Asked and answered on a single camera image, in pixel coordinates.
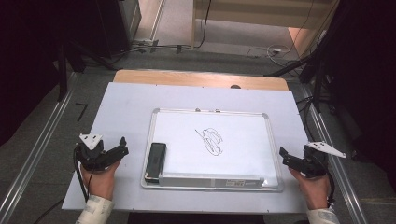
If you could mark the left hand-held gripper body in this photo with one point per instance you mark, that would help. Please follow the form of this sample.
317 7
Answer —
91 154

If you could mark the metal floor rail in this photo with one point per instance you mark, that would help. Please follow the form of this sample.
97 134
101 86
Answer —
37 155
337 174

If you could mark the light wooden furniture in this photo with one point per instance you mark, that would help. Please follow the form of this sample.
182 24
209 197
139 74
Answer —
264 12

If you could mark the dark cabinet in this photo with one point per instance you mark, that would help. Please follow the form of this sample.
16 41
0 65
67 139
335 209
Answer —
115 28

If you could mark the person's left hand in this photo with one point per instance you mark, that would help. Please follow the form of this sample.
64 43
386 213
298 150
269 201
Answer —
101 182

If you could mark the black metal stand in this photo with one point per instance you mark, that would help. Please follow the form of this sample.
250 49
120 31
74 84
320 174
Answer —
62 74
317 84

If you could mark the large white base sheet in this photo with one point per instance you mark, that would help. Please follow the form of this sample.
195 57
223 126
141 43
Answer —
124 124

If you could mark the black whiteboard eraser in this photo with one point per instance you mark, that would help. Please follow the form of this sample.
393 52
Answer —
155 161

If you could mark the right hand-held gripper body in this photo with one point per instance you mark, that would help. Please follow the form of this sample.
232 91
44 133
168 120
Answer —
313 163

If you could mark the person's right hand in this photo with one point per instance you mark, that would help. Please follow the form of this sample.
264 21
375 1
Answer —
314 191

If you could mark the wooden table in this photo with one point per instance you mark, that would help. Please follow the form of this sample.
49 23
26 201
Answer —
193 79

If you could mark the metal-framed whiteboard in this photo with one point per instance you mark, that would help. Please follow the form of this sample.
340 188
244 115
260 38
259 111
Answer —
236 161

